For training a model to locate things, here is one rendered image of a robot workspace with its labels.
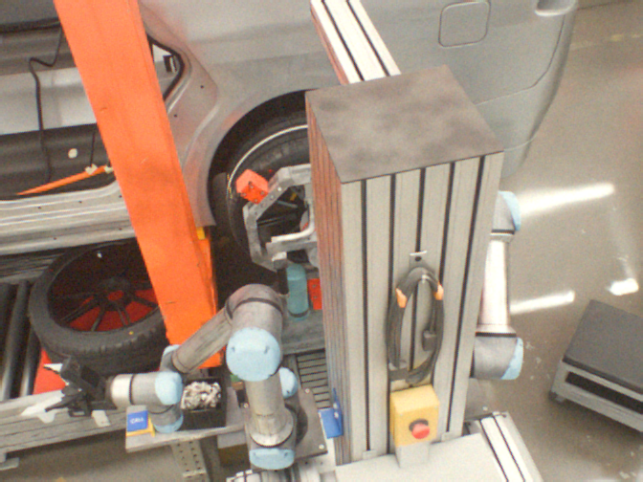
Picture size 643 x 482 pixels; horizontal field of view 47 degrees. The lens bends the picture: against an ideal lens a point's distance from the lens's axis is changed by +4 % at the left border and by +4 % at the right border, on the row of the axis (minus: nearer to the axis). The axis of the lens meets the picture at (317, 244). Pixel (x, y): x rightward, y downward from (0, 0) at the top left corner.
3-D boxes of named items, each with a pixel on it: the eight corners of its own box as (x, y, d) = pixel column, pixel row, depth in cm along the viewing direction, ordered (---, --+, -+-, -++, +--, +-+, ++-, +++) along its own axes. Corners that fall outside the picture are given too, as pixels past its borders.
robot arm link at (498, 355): (464, 377, 212) (463, 194, 217) (518, 379, 210) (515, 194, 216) (470, 380, 200) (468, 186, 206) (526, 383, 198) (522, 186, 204)
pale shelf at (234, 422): (246, 388, 270) (245, 383, 268) (250, 428, 258) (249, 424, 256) (128, 410, 266) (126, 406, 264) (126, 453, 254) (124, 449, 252)
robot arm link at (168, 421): (188, 397, 193) (181, 373, 185) (181, 436, 185) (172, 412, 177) (160, 398, 193) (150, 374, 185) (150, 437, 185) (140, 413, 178)
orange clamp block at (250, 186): (267, 179, 256) (247, 167, 251) (270, 193, 250) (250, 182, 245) (254, 191, 259) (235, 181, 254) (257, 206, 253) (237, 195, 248)
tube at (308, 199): (314, 204, 258) (312, 181, 250) (323, 239, 244) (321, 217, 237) (266, 210, 256) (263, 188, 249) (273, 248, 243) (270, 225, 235)
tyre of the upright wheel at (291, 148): (367, 235, 319) (401, 109, 274) (380, 273, 302) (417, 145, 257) (220, 237, 304) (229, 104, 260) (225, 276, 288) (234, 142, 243)
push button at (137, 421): (148, 412, 261) (147, 409, 259) (148, 429, 256) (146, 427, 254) (128, 417, 260) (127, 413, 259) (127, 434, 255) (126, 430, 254)
